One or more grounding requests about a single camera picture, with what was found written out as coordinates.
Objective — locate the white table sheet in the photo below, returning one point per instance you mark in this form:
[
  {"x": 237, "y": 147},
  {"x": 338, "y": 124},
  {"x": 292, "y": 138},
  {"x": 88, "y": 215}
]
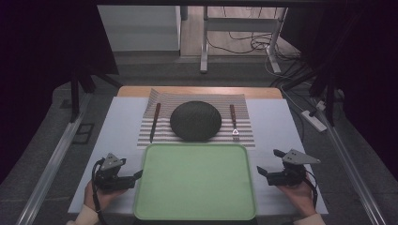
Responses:
[{"x": 122, "y": 125}]

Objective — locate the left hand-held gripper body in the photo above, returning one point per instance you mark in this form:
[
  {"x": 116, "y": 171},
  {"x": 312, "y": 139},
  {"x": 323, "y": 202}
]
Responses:
[{"x": 110, "y": 180}]

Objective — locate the white metal desk frame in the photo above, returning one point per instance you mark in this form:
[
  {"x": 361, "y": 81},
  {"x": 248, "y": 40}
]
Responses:
[{"x": 241, "y": 24}]

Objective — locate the dark curtain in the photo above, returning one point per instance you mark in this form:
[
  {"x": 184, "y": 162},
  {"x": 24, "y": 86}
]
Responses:
[
  {"x": 37, "y": 62},
  {"x": 359, "y": 62}
]

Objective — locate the striped placemat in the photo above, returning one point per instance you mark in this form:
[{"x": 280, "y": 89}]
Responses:
[{"x": 162, "y": 129}]

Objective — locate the black metal stand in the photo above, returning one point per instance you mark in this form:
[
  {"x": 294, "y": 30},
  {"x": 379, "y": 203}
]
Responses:
[
  {"x": 75, "y": 93},
  {"x": 330, "y": 100}
]

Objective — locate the person's left hand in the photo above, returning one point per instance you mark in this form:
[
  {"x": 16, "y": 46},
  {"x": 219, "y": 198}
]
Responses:
[{"x": 103, "y": 197}]

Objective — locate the white power strip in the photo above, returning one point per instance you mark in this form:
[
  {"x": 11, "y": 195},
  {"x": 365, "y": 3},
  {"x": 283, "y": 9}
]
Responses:
[{"x": 313, "y": 121}]

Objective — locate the white cabinet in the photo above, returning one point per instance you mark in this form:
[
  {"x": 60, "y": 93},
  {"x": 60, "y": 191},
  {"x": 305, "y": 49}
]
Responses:
[{"x": 139, "y": 28}]

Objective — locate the aluminium rail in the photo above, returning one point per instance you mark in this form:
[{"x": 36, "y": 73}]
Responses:
[
  {"x": 53, "y": 162},
  {"x": 353, "y": 165}
]

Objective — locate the dark round plate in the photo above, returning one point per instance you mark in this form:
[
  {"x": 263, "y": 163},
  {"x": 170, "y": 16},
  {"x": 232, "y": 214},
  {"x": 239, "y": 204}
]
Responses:
[{"x": 195, "y": 120}]

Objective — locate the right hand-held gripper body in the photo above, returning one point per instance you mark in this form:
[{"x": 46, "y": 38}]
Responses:
[{"x": 289, "y": 175}]

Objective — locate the green plastic tray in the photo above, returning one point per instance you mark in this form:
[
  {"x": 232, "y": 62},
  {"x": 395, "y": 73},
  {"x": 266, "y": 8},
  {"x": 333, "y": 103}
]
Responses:
[{"x": 195, "y": 181}]

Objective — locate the person's right hand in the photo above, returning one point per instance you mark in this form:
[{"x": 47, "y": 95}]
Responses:
[{"x": 300, "y": 198}]

